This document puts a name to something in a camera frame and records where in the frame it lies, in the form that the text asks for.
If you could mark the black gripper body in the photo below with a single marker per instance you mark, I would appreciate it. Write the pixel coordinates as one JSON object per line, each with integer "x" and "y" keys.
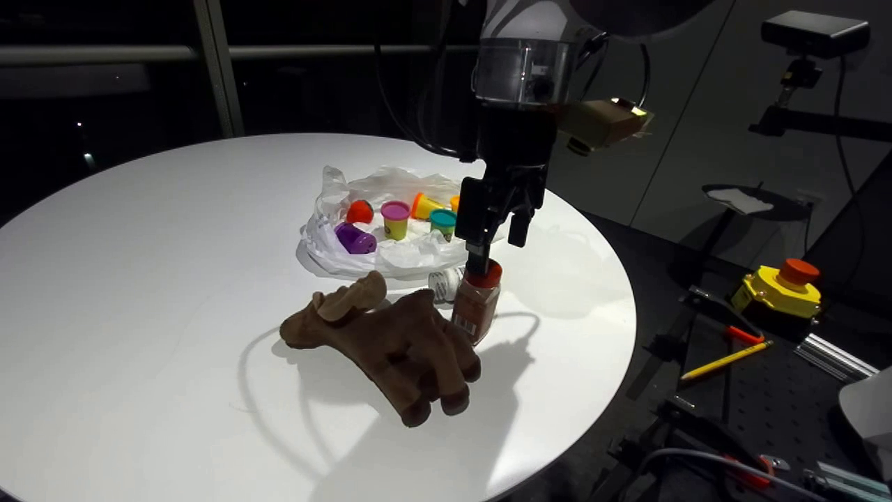
{"x": 514, "y": 147}

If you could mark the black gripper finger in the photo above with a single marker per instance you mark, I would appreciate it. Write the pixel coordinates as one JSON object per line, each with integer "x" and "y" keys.
{"x": 520, "y": 223}
{"x": 474, "y": 223}

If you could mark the teal lid dough tub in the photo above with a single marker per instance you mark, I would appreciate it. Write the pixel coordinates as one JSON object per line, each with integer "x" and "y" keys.
{"x": 444, "y": 222}

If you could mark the yellow tub orange lid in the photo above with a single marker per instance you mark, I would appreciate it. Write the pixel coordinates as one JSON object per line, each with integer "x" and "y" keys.
{"x": 425, "y": 205}

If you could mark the purple lid dough tub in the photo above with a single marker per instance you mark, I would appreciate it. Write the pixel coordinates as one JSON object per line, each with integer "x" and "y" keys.
{"x": 396, "y": 212}

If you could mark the spice jar orange lid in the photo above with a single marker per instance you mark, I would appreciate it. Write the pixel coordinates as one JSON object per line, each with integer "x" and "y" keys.
{"x": 474, "y": 303}

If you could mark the brown plush moose toy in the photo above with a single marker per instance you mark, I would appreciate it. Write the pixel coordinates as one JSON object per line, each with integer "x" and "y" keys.
{"x": 407, "y": 349}

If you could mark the purple plastic jar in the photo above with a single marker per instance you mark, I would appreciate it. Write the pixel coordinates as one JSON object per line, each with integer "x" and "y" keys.
{"x": 355, "y": 240}

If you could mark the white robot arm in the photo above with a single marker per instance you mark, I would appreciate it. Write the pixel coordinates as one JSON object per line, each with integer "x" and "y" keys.
{"x": 528, "y": 51}

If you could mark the white plastic bag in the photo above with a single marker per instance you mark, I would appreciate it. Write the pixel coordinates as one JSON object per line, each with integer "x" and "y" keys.
{"x": 410, "y": 257}

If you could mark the yellow emergency stop button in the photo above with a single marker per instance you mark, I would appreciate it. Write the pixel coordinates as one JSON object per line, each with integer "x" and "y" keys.
{"x": 783, "y": 289}

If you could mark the metal window railing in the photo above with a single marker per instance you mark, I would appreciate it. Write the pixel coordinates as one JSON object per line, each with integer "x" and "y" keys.
{"x": 219, "y": 51}

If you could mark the yellow green wrist camera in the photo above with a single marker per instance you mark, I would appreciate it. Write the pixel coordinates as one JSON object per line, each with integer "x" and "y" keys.
{"x": 601, "y": 124}

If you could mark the yellow handled tool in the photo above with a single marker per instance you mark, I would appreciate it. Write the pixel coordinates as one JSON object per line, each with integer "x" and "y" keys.
{"x": 751, "y": 348}

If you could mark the black camera on stand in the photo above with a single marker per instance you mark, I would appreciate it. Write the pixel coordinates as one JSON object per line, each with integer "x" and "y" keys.
{"x": 810, "y": 37}

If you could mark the aluminium frame rail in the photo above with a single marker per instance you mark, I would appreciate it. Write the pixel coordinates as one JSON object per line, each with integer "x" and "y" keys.
{"x": 832, "y": 355}

